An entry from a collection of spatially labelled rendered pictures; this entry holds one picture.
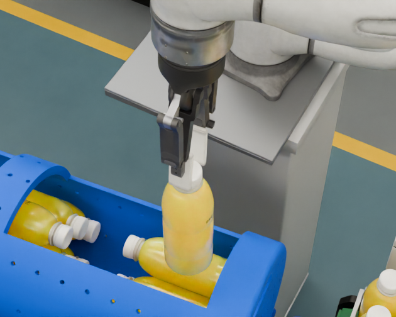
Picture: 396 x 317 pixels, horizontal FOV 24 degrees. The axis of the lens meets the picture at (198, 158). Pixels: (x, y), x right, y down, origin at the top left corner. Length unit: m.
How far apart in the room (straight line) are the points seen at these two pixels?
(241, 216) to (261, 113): 0.38
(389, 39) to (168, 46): 0.23
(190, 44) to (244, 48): 0.88
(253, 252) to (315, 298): 1.38
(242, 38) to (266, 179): 0.34
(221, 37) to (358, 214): 2.04
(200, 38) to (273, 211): 1.16
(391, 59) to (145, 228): 0.56
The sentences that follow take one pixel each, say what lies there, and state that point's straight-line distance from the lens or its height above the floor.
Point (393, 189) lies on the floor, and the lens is 3.03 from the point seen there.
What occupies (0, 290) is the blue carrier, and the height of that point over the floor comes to 1.16.
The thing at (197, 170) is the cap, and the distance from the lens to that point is 1.17.
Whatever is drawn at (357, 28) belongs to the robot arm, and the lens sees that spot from 0.87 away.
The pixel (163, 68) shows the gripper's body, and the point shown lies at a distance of 1.00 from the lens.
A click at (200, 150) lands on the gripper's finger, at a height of 1.50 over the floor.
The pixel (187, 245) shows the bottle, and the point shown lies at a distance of 1.25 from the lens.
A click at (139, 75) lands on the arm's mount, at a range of 1.89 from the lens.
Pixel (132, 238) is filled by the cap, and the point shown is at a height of 1.13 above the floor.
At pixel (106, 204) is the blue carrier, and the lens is 1.64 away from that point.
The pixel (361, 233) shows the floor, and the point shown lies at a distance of 2.91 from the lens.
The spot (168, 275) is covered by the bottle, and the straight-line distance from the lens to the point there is 1.50.
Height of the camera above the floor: 2.42
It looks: 53 degrees down
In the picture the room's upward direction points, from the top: straight up
